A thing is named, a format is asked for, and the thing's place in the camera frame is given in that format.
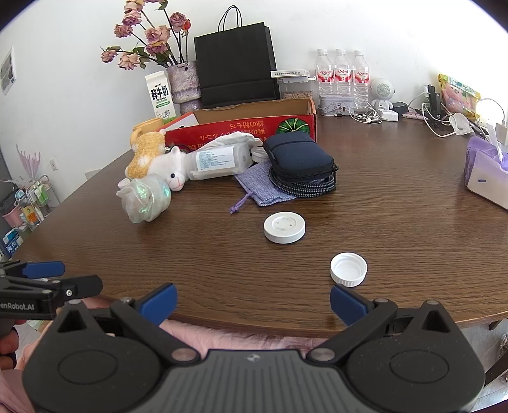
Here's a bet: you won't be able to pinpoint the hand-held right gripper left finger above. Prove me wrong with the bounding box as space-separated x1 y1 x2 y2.
50 283 201 365

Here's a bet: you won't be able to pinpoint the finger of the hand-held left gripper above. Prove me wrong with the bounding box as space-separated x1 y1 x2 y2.
0 260 66 279
40 275 103 308

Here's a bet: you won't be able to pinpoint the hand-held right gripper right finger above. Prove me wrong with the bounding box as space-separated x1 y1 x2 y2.
306 284 461 364

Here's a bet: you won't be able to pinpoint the white bottle cap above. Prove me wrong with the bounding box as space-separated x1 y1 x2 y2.
330 252 368 287

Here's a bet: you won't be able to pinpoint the iridescent plastic wrap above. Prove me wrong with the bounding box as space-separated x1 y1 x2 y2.
116 174 172 225

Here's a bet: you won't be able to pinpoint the yellow plush toy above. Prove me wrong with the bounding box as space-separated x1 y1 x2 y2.
125 129 167 179

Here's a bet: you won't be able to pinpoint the white plush toy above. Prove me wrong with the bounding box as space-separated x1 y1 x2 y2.
149 146 189 192

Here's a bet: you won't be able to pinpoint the purple drawstring pouch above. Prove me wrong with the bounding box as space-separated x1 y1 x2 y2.
229 163 298 215

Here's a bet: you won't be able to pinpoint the clear plastic bottle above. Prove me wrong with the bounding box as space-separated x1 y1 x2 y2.
186 143 255 181

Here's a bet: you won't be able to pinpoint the navy zip pouch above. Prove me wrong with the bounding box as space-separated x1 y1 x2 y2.
263 132 338 184

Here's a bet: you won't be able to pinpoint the white cloth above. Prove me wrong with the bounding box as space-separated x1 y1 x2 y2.
190 131 264 153

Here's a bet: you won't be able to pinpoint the red cardboard box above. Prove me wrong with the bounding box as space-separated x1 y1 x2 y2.
164 98 317 153

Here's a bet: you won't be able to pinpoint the person's left hand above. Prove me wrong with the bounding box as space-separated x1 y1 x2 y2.
0 328 20 355

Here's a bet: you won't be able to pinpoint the storage rack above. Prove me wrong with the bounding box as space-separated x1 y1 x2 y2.
0 175 52 259

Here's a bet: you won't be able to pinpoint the white round disc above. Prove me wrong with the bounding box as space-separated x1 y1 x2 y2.
263 212 306 244

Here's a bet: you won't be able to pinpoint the yellow mug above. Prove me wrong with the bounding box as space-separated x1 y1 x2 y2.
133 117 165 133

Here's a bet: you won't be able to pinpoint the white earphones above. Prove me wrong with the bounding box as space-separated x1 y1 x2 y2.
349 101 384 123

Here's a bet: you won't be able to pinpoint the purple tissue pack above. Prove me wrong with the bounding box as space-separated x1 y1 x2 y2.
464 135 508 211

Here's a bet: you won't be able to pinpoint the printed tin box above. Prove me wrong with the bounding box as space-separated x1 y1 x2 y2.
318 93 355 118

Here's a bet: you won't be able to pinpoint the white green milk carton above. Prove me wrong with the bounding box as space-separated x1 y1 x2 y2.
145 71 177 122

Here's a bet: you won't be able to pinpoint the white face mask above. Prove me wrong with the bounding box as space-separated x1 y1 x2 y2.
448 112 475 136

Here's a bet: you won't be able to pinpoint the clear container of seeds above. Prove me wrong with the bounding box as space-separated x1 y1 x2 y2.
277 75 316 101

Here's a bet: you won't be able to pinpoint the black upright device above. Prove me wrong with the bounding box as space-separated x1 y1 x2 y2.
426 92 443 120

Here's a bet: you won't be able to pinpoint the white robot speaker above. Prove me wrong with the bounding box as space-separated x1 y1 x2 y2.
369 77 395 112

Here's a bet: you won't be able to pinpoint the purple textured vase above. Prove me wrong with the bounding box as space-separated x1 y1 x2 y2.
166 61 203 116

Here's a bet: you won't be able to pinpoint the clear water bottle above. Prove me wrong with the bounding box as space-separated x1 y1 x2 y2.
351 50 371 108
315 48 335 96
332 48 354 98

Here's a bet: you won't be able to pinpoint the yellow snack bag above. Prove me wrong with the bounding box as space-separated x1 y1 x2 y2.
438 73 482 120

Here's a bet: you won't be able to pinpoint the black paper bag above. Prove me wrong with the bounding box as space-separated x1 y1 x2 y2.
194 6 280 109

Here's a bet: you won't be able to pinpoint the dried rose bouquet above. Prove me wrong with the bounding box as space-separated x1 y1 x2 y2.
100 0 193 71

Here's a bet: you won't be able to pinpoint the wall poster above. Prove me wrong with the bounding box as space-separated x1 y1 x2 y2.
0 47 17 96

